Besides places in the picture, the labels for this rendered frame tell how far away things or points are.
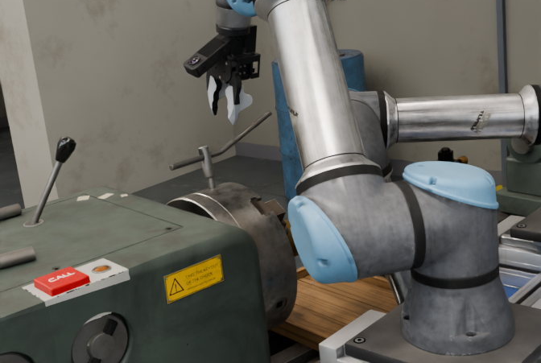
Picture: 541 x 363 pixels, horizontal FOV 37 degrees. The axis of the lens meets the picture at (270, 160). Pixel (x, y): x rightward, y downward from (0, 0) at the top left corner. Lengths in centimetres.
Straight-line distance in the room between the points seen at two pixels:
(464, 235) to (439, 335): 14
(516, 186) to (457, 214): 145
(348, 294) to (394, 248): 94
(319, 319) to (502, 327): 78
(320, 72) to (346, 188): 17
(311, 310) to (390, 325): 72
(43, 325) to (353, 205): 46
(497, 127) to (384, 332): 56
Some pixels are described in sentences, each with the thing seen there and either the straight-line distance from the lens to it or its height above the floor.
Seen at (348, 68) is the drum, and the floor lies 89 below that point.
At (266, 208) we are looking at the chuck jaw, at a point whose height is 120.
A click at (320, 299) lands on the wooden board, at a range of 193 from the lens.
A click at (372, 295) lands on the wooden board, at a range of 193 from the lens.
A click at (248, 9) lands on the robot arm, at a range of 155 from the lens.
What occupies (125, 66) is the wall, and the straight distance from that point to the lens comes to 612.
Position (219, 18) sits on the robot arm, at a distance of 169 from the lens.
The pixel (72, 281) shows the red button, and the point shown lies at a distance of 119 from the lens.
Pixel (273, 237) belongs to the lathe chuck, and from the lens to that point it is 155.
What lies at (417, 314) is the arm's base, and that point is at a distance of 110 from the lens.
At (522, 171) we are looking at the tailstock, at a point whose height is 99.
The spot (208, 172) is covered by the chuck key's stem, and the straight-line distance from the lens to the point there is 163.
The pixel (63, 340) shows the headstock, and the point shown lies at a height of 119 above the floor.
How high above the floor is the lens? 169
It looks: 15 degrees down
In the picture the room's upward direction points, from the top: 6 degrees counter-clockwise
